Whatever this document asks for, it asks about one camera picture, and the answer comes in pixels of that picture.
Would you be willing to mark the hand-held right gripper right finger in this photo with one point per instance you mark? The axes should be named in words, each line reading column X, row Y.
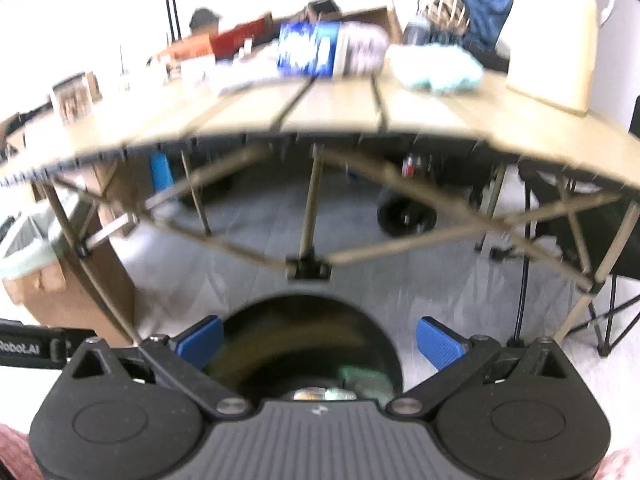
column 440, row 345

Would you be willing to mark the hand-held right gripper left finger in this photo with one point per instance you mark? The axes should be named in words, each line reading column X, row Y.
column 202, row 342

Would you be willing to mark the clear plastic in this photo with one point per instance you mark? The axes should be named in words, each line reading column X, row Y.
column 362, row 380

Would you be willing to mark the black round trash bin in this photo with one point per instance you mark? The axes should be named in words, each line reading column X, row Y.
column 300, row 340

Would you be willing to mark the light blue plush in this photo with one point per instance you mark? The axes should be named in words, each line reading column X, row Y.
column 435, row 70

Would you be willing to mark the large cardboard box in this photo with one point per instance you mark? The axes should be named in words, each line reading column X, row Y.
column 75, row 295

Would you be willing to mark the green plastic bag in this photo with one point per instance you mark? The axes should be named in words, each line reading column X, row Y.
column 27, row 250

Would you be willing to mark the black rubber wheel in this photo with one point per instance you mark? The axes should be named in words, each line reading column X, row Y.
column 407, row 212

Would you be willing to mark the blue box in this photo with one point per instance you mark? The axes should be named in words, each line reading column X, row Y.
column 161, row 172

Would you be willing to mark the small cardboard box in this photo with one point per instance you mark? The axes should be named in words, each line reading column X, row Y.
column 107, row 185

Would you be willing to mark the red can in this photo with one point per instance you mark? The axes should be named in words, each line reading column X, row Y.
column 408, row 167

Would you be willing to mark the black folding chair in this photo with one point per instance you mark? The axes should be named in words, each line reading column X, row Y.
column 615, row 240

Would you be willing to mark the clear plastic jar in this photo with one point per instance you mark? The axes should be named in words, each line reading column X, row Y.
column 72, row 97

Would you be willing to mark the tan folding table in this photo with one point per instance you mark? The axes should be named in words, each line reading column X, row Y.
column 340, row 105

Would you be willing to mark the red box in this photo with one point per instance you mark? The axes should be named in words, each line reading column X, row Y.
column 240, row 37

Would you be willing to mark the blue white package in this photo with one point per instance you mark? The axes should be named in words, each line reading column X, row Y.
column 310, row 47

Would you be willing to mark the tan board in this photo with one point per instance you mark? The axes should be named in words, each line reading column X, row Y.
column 550, row 50

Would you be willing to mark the wicker basket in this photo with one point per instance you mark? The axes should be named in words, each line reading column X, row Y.
column 442, row 7

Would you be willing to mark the blue cloth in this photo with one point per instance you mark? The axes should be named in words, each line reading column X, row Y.
column 492, row 10

